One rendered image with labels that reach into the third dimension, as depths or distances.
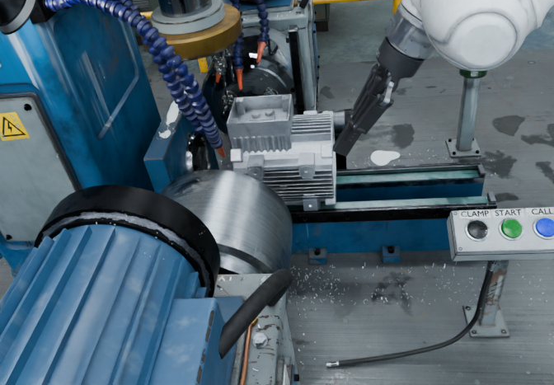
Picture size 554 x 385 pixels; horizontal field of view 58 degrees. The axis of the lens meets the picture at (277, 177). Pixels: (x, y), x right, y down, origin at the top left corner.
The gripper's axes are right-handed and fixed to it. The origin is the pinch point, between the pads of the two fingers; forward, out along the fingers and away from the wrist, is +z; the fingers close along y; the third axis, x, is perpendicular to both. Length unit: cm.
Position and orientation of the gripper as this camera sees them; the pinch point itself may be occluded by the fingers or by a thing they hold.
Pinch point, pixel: (348, 138)
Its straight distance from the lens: 96.3
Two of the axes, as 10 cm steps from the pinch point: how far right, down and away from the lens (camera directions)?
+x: 9.2, 3.5, 1.9
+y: -0.8, 6.3, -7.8
